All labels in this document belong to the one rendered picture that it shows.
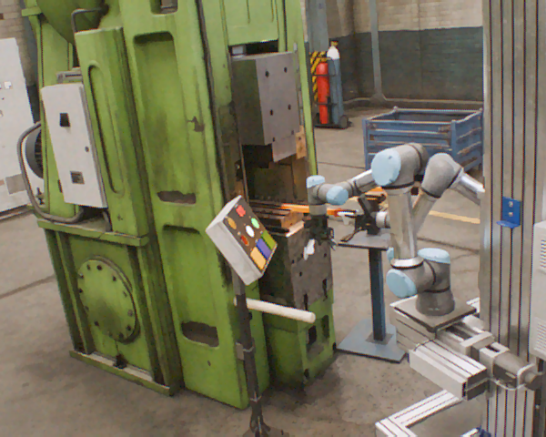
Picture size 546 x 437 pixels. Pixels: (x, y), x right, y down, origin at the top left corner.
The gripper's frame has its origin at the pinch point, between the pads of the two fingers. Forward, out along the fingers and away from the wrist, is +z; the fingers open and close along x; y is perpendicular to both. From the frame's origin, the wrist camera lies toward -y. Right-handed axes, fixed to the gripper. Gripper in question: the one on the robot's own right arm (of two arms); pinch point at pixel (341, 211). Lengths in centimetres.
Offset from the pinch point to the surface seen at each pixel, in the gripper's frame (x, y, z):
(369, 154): 377, 71, 185
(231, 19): -12, -95, 41
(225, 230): -73, -16, 9
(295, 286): -14.5, 36.9, 22.2
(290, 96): 7, -55, 27
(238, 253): -71, -6, 5
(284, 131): -1.2, -39.4, 27.1
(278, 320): -16, 58, 35
